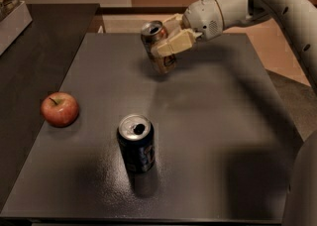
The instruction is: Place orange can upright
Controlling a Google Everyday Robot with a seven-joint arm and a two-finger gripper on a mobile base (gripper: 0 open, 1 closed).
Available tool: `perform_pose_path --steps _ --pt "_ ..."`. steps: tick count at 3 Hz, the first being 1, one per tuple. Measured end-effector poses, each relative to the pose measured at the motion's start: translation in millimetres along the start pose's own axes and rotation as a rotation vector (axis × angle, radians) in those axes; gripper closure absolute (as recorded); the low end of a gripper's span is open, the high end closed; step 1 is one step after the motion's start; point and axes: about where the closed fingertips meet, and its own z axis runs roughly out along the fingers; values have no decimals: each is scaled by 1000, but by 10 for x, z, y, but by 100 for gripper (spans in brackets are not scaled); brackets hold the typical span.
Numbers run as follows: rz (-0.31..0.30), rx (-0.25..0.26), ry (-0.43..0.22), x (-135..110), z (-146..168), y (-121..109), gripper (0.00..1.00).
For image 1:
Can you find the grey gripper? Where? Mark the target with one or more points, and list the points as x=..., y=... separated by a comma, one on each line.
x=202, y=17

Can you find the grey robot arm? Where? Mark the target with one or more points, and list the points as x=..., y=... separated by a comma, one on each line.
x=297, y=19

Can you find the dark blue soda can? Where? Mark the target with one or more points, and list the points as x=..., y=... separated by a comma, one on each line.
x=135, y=136

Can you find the red apple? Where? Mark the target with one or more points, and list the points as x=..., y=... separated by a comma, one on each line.
x=60, y=109

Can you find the dark side counter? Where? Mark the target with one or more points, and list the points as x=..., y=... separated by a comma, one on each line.
x=31, y=68

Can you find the white box on counter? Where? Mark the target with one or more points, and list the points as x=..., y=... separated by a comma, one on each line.
x=13, y=25

